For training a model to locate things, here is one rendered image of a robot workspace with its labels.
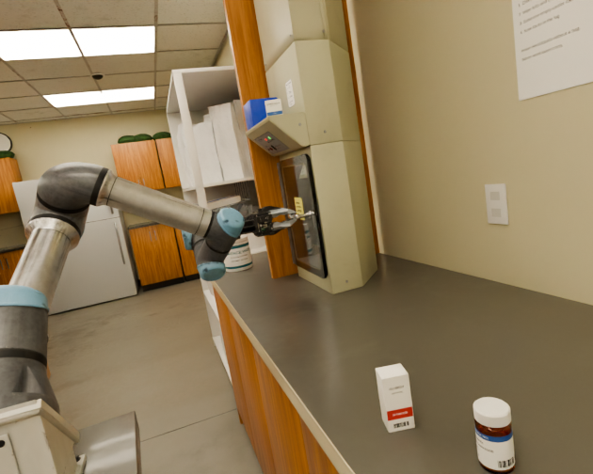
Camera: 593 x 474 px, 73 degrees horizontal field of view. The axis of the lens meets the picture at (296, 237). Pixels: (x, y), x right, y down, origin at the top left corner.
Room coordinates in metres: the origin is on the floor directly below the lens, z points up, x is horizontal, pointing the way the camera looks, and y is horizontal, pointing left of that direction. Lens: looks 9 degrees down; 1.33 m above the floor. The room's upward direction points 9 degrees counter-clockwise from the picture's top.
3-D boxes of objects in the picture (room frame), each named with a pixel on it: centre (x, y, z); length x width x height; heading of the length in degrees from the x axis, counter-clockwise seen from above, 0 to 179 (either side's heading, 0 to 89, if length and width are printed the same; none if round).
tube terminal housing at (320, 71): (1.42, -0.15, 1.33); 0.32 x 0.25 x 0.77; 18
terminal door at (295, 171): (1.38, -0.03, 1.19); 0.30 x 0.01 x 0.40; 18
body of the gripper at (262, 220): (1.24, 0.13, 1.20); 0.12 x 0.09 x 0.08; 107
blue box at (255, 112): (1.45, 0.05, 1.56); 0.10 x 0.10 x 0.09; 18
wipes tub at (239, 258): (1.86, 0.29, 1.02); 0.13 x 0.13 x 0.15
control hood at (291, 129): (1.36, 0.02, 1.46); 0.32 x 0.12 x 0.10; 18
